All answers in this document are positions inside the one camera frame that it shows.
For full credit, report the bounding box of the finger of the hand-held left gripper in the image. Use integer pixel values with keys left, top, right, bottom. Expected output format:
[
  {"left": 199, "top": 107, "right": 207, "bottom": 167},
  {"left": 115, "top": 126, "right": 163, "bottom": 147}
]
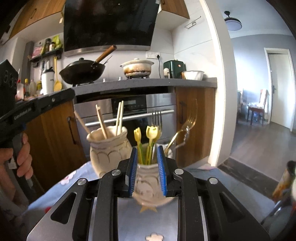
[{"left": 37, "top": 88, "right": 76, "bottom": 112}]

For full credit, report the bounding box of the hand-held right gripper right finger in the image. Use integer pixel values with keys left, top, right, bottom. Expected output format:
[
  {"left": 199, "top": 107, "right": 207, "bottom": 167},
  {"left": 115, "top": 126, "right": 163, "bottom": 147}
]
[{"left": 156, "top": 145, "right": 271, "bottom": 241}]

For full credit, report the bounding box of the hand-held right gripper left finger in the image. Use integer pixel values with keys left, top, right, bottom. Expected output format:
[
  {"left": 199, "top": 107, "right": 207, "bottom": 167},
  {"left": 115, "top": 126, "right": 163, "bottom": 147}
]
[{"left": 26, "top": 146, "right": 139, "bottom": 241}]

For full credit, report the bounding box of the white floral ceramic utensil holder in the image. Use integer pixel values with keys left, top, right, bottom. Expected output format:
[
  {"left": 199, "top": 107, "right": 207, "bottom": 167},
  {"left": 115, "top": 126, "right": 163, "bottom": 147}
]
[{"left": 87, "top": 126, "right": 176, "bottom": 208}]

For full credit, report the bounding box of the silver metal fork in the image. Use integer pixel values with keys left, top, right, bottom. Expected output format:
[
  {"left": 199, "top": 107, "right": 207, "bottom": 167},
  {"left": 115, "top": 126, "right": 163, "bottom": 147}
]
[{"left": 151, "top": 111, "right": 163, "bottom": 163}]

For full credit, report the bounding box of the gold metal fork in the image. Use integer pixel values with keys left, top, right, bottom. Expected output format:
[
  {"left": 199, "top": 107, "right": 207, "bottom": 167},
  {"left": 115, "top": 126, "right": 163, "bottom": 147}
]
[{"left": 165, "top": 115, "right": 197, "bottom": 153}]

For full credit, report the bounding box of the person's left hand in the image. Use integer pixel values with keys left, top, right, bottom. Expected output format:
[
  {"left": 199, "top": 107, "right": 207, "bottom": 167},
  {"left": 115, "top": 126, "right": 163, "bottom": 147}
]
[{"left": 0, "top": 133, "right": 33, "bottom": 186}]

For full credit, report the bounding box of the yellow plastic spatula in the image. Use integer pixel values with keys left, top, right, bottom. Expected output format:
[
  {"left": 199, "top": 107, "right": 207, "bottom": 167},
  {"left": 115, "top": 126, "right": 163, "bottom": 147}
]
[{"left": 54, "top": 57, "right": 62, "bottom": 92}]

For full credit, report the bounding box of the white insulated tumbler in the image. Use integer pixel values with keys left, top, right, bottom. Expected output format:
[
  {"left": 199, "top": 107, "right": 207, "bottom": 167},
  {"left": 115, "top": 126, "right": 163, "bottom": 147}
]
[{"left": 41, "top": 67, "right": 55, "bottom": 95}]

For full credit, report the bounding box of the stainless built-in oven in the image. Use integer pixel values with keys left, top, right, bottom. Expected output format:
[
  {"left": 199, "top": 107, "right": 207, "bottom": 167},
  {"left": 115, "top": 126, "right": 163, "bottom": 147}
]
[{"left": 73, "top": 93, "right": 177, "bottom": 151}]

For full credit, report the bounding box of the pink snack packet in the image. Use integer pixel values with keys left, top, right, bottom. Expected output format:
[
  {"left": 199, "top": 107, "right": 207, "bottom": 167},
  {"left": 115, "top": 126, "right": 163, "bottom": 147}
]
[{"left": 32, "top": 45, "right": 45, "bottom": 58}]

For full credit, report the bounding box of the green snack packet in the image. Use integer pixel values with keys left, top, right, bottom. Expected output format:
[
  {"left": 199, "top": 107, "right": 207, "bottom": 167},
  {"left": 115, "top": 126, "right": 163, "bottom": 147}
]
[{"left": 51, "top": 35, "right": 63, "bottom": 49}]

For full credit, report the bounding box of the blue cartoon printed cloth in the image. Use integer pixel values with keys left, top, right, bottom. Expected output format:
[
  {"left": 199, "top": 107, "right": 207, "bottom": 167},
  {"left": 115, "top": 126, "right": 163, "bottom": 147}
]
[{"left": 28, "top": 160, "right": 278, "bottom": 241}]

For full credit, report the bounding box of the grey kitchen countertop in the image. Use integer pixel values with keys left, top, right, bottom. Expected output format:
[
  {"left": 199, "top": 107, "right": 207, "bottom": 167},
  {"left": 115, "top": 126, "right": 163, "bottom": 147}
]
[{"left": 14, "top": 77, "right": 218, "bottom": 102}]

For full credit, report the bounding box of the white clay cooking pot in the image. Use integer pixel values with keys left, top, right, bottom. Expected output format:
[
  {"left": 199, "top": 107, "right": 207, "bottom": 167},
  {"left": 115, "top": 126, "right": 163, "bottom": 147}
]
[{"left": 120, "top": 58, "right": 154, "bottom": 78}]

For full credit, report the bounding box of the black range hood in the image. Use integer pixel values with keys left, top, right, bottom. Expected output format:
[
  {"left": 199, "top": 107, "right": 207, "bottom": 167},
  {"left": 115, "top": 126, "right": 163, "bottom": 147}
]
[{"left": 63, "top": 0, "right": 161, "bottom": 57}]

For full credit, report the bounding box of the white bowl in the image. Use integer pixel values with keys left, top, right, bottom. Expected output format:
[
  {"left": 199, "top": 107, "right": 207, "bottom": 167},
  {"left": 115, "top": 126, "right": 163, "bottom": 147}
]
[{"left": 181, "top": 71, "right": 204, "bottom": 81}]

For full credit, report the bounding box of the green kitchen appliance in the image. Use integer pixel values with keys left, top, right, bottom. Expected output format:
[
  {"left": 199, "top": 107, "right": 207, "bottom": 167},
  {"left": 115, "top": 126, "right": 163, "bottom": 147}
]
[{"left": 163, "top": 60, "right": 186, "bottom": 79}]

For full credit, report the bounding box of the wooden chair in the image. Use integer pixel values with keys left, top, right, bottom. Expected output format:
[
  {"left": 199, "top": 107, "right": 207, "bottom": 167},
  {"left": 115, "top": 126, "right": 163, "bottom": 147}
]
[{"left": 246, "top": 89, "right": 270, "bottom": 127}]

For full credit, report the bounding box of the white garment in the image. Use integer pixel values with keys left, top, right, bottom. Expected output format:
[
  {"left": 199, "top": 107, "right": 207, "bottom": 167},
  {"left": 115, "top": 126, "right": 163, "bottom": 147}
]
[{"left": 259, "top": 90, "right": 269, "bottom": 109}]

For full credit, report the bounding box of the white door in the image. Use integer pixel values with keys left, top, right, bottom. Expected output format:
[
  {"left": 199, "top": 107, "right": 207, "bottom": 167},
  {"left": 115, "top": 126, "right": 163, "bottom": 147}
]
[{"left": 268, "top": 53, "right": 294, "bottom": 130}]

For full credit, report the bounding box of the round ceiling lamp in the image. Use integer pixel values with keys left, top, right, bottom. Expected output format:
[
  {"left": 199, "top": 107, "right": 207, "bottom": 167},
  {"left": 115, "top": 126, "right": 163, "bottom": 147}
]
[{"left": 224, "top": 11, "right": 242, "bottom": 31}]

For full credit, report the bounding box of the black wok with wooden handle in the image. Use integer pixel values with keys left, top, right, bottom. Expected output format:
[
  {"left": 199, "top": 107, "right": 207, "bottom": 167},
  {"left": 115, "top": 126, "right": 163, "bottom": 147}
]
[{"left": 59, "top": 45, "right": 117, "bottom": 85}]

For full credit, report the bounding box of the wooden base cabinet long handle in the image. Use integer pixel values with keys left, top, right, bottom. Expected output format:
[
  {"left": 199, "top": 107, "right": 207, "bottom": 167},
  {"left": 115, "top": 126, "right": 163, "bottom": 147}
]
[{"left": 23, "top": 101, "right": 87, "bottom": 193}]

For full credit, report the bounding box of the black wall shelf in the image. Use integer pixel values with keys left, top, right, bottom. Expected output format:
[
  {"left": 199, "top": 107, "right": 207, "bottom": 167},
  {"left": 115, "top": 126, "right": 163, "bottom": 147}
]
[{"left": 29, "top": 47, "right": 63, "bottom": 63}]

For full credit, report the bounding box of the grey wall pipe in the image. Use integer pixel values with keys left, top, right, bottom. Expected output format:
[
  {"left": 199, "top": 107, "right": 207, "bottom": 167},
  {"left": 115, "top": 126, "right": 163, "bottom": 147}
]
[{"left": 25, "top": 41, "right": 35, "bottom": 81}]

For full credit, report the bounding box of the wooden base cabinet short handle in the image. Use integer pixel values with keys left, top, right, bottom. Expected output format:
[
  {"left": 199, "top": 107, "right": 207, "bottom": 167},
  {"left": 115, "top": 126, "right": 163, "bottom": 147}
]
[{"left": 174, "top": 87, "right": 216, "bottom": 167}]

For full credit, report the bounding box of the wooden wall cabinet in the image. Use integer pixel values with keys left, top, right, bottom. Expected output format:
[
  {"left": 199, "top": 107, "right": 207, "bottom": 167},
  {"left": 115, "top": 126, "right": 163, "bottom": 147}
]
[
  {"left": 159, "top": 0, "right": 190, "bottom": 19},
  {"left": 7, "top": 0, "right": 66, "bottom": 44}
]

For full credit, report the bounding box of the metal wall rail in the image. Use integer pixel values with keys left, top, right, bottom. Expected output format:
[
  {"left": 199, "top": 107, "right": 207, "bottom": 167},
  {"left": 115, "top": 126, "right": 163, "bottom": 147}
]
[{"left": 184, "top": 16, "right": 201, "bottom": 29}]

